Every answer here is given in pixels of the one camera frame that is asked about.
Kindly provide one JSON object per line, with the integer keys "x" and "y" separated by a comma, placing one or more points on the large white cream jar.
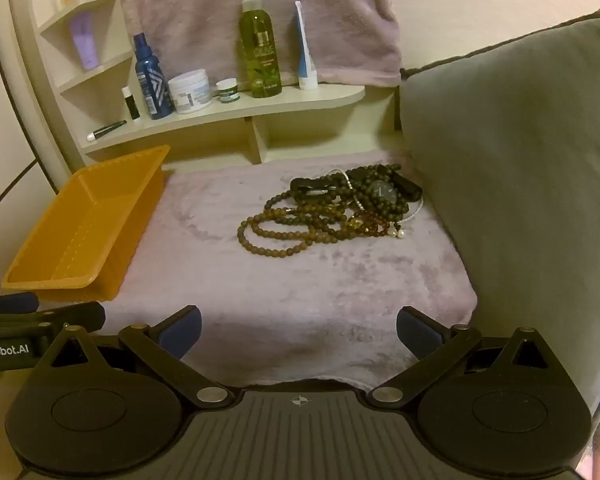
{"x": 190, "y": 92}

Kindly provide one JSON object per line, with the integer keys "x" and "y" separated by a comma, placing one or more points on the small black white stick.
{"x": 131, "y": 105}

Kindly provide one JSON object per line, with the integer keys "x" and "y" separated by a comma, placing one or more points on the orange plastic tray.
{"x": 80, "y": 220}

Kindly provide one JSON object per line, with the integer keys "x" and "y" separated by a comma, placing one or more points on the small white green jar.
{"x": 227, "y": 91}

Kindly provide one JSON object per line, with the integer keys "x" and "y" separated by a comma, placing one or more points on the green spray bottle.
{"x": 260, "y": 45}

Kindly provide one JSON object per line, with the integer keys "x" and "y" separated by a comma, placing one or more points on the purple tube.
{"x": 85, "y": 42}

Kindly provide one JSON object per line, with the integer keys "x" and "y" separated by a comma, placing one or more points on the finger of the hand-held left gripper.
{"x": 75, "y": 316}
{"x": 10, "y": 303}

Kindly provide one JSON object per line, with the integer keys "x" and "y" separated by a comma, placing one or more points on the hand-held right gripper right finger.
{"x": 419, "y": 332}

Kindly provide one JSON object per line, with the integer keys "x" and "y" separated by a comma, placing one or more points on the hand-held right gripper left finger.
{"x": 182, "y": 332}

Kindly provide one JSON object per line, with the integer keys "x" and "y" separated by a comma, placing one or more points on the blue spray bottle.
{"x": 152, "y": 80}

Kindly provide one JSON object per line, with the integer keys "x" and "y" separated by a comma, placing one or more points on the mauve hanging towel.
{"x": 205, "y": 20}

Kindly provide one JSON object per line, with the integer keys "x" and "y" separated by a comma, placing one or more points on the blue white tube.
{"x": 306, "y": 60}

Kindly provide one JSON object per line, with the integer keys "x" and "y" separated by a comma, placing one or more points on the cream curved panel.
{"x": 30, "y": 100}

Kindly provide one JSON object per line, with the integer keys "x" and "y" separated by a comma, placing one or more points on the grey green cushion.
{"x": 520, "y": 185}

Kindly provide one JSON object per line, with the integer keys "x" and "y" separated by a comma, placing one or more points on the mauve plush blanket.
{"x": 280, "y": 300}

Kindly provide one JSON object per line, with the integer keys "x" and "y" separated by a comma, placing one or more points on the black case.
{"x": 409, "y": 187}

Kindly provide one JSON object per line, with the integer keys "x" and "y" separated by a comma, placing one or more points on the cream corner shelf unit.
{"x": 305, "y": 100}

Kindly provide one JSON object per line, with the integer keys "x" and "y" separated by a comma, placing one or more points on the black wristwatch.
{"x": 381, "y": 190}

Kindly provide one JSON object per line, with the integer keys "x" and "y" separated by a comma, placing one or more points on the black tube white cap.
{"x": 107, "y": 130}

